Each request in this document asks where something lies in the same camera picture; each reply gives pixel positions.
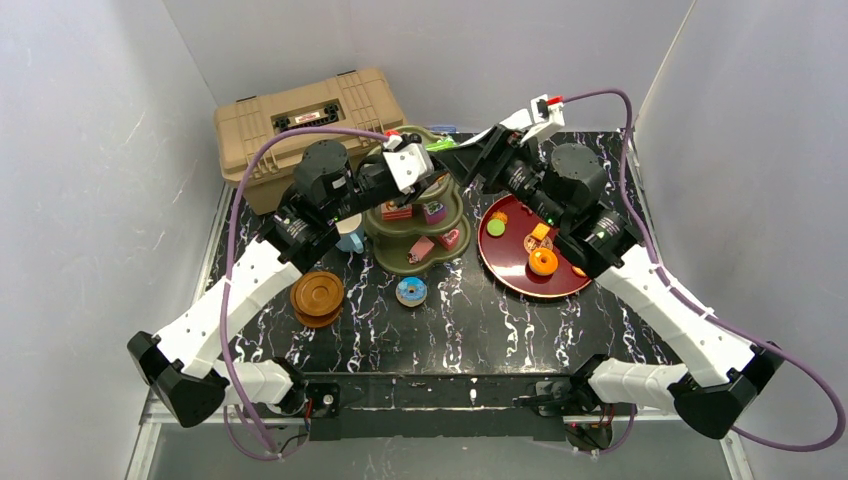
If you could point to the stacked brown wooden coasters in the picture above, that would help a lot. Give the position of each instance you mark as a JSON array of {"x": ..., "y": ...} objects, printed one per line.
[{"x": 317, "y": 299}]

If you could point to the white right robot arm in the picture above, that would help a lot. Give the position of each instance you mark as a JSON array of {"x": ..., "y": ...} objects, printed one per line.
[{"x": 718, "y": 374}]

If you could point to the tan plastic toolbox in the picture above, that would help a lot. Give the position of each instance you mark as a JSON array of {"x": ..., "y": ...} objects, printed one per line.
[{"x": 358, "y": 99}]

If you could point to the red round lacquer tray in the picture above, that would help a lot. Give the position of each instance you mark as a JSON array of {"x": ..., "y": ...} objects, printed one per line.
[{"x": 506, "y": 257}]

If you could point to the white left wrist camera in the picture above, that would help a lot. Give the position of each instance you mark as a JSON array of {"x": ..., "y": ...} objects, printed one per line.
[{"x": 408, "y": 161}]

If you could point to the green macaron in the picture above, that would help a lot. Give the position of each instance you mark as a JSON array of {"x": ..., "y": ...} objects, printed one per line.
[{"x": 495, "y": 227}]

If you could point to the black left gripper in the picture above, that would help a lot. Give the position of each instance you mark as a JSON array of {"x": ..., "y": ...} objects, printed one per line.
[{"x": 379, "y": 177}]

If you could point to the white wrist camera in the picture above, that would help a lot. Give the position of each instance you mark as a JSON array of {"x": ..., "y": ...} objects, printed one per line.
[
  {"x": 542, "y": 119},
  {"x": 408, "y": 161}
]

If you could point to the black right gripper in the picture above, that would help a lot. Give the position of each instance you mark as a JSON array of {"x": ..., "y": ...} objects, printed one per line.
[{"x": 490, "y": 156}]

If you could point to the green three-tier serving stand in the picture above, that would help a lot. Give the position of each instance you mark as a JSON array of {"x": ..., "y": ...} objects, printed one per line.
[{"x": 392, "y": 240}]

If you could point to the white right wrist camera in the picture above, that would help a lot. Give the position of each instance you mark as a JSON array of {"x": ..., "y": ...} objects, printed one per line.
[{"x": 542, "y": 119}]

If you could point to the green cube sweet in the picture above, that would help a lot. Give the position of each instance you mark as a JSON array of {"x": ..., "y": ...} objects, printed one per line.
[{"x": 443, "y": 143}]

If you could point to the orange glazed donut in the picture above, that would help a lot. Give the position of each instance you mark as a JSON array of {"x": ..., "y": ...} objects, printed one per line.
[{"x": 543, "y": 262}]

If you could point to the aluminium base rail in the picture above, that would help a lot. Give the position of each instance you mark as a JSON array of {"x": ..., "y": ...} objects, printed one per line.
[{"x": 544, "y": 407}]

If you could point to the purple frosted cake slice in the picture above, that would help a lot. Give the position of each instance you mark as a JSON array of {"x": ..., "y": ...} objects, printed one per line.
[{"x": 434, "y": 212}]

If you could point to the blue mug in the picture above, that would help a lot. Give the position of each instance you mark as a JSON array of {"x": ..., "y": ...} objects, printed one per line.
[{"x": 351, "y": 234}]

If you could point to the blue frosted donut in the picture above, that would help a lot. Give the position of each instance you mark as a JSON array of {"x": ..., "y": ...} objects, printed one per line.
[{"x": 411, "y": 292}]

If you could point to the red layered cake square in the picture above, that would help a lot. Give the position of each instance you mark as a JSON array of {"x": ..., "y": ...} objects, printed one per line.
[{"x": 390, "y": 211}]

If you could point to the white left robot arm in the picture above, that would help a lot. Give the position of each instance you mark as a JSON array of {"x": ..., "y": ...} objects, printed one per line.
[{"x": 188, "y": 363}]

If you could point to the pink sprinkled cake slice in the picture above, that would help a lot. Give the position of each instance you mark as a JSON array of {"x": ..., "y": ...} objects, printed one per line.
[{"x": 449, "y": 240}]

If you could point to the orange flower cookie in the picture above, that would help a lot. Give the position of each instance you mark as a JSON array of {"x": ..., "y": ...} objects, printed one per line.
[{"x": 501, "y": 216}]

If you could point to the pink swirl roll cake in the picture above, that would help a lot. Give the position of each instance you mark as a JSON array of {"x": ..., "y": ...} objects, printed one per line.
[{"x": 420, "y": 250}]

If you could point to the square yellow cracker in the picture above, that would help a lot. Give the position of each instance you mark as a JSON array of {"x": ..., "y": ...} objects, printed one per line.
[{"x": 540, "y": 232}]

